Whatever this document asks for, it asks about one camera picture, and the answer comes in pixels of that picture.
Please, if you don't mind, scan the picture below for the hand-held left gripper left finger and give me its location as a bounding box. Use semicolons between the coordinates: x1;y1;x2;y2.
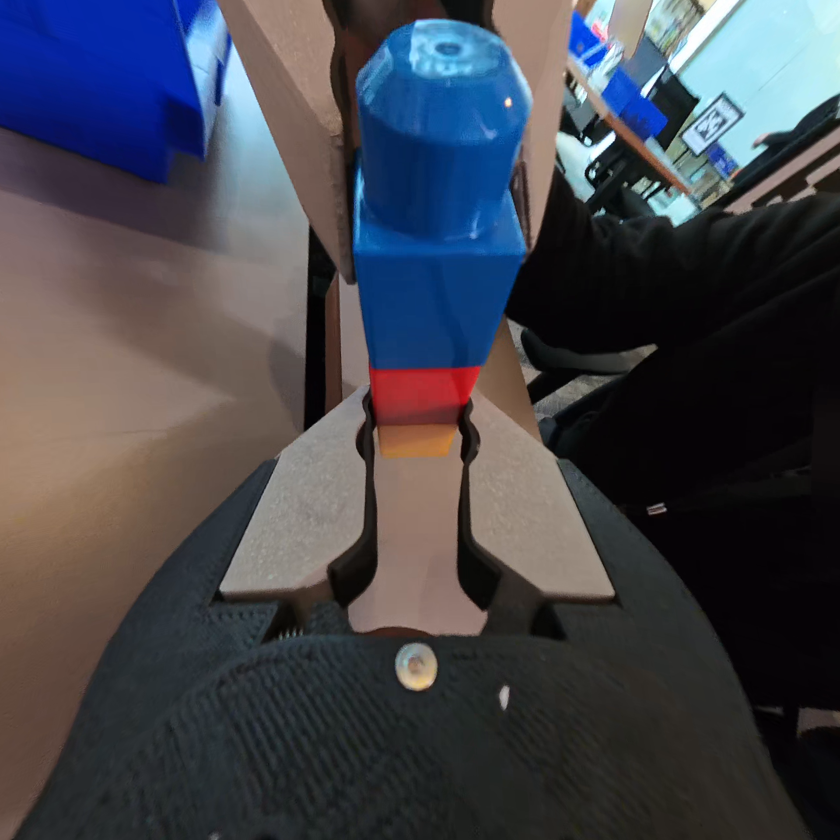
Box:
220;386;380;618

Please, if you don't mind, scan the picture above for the red mega block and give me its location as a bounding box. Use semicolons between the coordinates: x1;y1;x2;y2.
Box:
369;364;481;427

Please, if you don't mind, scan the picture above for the framed marker sign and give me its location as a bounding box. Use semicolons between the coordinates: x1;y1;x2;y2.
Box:
722;95;840;212
681;92;746;157

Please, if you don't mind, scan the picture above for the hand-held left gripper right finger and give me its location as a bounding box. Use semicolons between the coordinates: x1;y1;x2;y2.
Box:
456;400;616;624

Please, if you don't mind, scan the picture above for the wooden top desk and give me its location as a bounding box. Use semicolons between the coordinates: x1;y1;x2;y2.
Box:
567;56;694;196

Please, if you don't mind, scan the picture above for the blue plastic storage bin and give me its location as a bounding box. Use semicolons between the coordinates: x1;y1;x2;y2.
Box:
570;13;669;139
0;0;232;185

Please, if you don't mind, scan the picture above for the blue mega block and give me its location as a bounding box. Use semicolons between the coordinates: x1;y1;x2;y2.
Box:
353;18;534;370

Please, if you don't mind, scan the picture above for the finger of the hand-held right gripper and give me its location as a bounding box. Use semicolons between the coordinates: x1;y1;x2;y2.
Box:
491;0;578;252
217;0;361;284

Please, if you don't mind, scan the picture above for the black office chair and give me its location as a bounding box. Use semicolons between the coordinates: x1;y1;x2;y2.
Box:
521;328;657;404
584;141;664;217

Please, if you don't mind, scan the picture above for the yellow mega block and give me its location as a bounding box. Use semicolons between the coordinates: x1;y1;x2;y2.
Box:
379;423;455;459

